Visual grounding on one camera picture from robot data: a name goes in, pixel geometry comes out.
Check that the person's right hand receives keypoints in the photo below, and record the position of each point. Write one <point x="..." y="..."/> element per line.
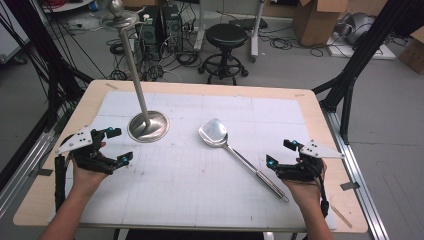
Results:
<point x="306" y="191"/>

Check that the large open cardboard box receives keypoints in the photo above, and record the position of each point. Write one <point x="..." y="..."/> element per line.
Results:
<point x="316" y="26"/>

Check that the white grid mat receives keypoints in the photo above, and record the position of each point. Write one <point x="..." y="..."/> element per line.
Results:
<point x="200" y="186"/>

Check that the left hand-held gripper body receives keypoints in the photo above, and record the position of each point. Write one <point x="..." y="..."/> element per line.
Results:
<point x="95" y="156"/>

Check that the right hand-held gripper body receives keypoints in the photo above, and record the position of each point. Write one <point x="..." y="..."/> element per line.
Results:
<point x="306" y="168"/>

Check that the small cardboard box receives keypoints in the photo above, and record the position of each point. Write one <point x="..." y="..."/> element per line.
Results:
<point x="413" y="53"/>

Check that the metal stand with round base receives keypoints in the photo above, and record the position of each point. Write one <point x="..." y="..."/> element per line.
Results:
<point x="148" y="126"/>

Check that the thin wooden stick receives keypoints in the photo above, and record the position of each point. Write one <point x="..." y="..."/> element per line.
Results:
<point x="340" y="216"/>

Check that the grey rounded device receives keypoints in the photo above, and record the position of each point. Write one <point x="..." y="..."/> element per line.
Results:
<point x="358" y="28"/>

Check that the white stand leg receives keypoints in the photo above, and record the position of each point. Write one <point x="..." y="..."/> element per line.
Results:
<point x="200" y="26"/>
<point x="256" y="33"/>

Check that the grey tape strip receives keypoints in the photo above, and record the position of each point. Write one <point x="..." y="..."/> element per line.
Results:
<point x="45" y="172"/>
<point x="350" y="186"/>

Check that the black round stool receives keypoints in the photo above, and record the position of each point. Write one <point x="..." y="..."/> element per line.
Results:
<point x="226" y="36"/>

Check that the black metal frame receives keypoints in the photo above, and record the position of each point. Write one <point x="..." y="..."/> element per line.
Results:
<point x="43" y="50"/>
<point x="360" y="60"/>

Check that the flat black device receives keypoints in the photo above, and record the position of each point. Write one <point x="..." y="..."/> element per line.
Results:
<point x="248" y="23"/>

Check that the black computer tower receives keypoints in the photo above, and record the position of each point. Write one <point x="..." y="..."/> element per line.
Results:
<point x="166" y="30"/>

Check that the aluminium rail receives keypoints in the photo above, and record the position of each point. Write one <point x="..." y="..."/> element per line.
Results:
<point x="23" y="166"/>
<point x="360" y="173"/>

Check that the metal spatula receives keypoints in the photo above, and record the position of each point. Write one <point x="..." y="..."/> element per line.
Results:
<point x="215" y="133"/>

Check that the person's left hand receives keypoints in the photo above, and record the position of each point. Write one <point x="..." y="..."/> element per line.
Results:
<point x="85" y="180"/>

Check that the white flat board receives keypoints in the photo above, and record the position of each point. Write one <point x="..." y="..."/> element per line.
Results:
<point x="383" y="53"/>

